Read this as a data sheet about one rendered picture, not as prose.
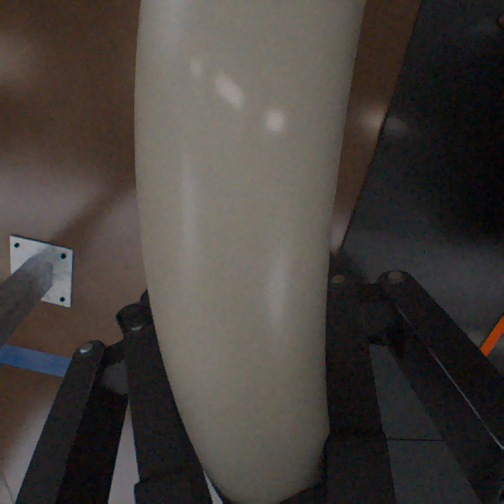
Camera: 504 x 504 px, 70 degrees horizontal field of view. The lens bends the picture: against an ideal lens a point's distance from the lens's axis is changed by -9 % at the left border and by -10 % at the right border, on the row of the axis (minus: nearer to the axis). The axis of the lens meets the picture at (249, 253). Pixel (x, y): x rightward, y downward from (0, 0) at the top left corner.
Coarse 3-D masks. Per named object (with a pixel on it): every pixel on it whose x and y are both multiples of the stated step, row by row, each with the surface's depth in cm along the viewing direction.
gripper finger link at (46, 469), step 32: (96, 352) 13; (64, 384) 11; (96, 384) 12; (64, 416) 10; (96, 416) 11; (64, 448) 9; (96, 448) 10; (32, 480) 8; (64, 480) 8; (96, 480) 10
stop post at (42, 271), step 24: (24, 240) 107; (24, 264) 106; (48, 264) 109; (72, 264) 111; (0, 288) 93; (24, 288) 96; (48, 288) 110; (0, 312) 85; (24, 312) 96; (0, 336) 84
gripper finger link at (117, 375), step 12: (144, 300) 16; (108, 348) 14; (120, 348) 13; (108, 360) 13; (120, 360) 13; (108, 372) 13; (120, 372) 13; (108, 384) 13; (120, 384) 13; (108, 396) 13
